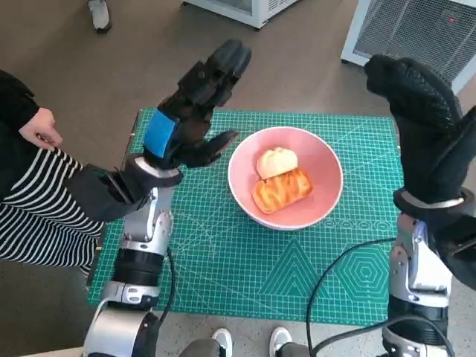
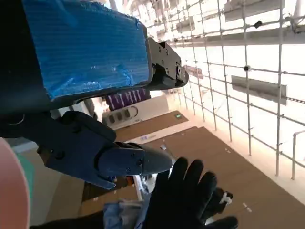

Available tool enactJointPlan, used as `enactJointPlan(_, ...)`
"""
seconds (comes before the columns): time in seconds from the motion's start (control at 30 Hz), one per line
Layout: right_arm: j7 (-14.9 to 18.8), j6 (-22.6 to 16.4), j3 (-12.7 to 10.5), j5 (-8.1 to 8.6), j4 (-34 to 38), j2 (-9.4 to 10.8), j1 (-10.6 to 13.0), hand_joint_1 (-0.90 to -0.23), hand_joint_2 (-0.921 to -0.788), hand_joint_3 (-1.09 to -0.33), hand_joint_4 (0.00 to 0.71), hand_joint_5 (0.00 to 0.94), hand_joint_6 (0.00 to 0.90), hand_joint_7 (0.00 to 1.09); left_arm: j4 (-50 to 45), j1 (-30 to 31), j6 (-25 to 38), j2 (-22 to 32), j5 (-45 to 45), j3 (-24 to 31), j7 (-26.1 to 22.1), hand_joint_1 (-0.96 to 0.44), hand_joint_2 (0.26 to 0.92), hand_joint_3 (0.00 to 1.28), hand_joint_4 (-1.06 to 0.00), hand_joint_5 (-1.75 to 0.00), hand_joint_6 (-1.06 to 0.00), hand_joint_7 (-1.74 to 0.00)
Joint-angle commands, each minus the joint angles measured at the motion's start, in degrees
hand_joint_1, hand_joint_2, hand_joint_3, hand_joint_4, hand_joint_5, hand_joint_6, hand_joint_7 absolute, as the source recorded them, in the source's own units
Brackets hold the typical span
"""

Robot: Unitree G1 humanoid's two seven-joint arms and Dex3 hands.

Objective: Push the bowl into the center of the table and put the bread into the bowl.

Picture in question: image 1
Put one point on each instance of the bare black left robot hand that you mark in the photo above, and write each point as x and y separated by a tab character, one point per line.
186	122

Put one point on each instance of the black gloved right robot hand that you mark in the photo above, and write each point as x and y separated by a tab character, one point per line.
431	148

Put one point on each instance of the round pale bread bun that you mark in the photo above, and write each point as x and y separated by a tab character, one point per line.
277	161

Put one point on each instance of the pink bowl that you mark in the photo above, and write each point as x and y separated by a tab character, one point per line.
323	175

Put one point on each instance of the long orange bread loaf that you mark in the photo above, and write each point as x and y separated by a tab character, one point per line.
282	189

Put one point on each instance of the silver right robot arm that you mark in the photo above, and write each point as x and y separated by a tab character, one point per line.
416	275

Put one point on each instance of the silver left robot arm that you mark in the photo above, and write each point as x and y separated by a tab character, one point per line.
143	271

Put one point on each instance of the large white mesh cabinet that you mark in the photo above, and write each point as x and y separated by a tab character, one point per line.
416	29

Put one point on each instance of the white louvred cabinet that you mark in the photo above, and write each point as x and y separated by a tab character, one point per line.
238	9

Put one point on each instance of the person's foot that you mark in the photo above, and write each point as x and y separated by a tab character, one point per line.
99	15

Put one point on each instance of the person's hand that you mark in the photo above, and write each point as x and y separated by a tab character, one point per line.
41	128

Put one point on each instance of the green cutting mat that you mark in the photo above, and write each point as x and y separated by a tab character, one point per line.
230	267

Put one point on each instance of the seated person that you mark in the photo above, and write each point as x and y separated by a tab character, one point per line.
37	223

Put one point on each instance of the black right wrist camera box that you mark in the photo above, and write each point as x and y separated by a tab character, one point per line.
461	253

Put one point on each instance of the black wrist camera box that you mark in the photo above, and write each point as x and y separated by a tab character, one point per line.
100	197
461	253

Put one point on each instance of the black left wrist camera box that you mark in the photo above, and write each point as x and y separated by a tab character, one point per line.
100	197

